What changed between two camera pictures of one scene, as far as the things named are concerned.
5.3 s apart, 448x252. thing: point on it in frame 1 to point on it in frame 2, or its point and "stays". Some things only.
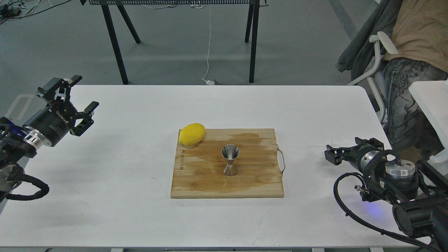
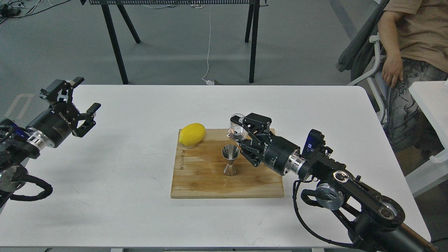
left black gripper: [51, 124] stays
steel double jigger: [230, 152] stays
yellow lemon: [191, 134] stays
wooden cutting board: [199, 168] stays
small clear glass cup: [339, 141] to [236, 132]
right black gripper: [370, 159] to [275, 150]
